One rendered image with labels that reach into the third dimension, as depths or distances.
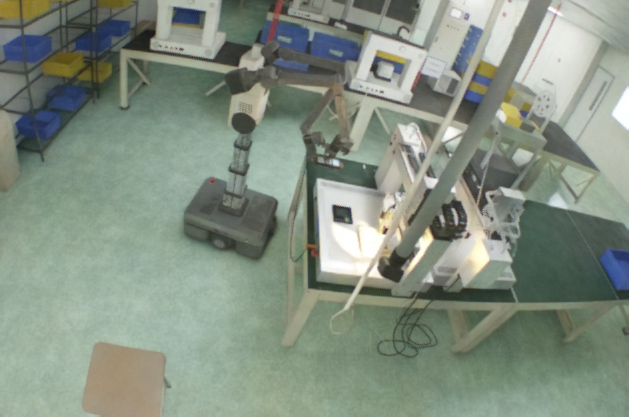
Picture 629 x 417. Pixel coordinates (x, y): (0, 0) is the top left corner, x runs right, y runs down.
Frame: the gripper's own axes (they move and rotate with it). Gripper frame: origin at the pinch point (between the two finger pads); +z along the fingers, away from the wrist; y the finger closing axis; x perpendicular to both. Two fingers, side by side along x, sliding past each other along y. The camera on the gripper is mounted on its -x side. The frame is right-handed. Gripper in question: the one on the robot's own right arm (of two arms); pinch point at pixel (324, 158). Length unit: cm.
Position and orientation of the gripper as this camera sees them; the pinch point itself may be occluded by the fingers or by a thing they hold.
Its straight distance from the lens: 238.1
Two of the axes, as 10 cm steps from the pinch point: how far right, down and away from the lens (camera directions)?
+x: -8.7, -3.5, -3.5
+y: -0.5, -6.4, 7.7
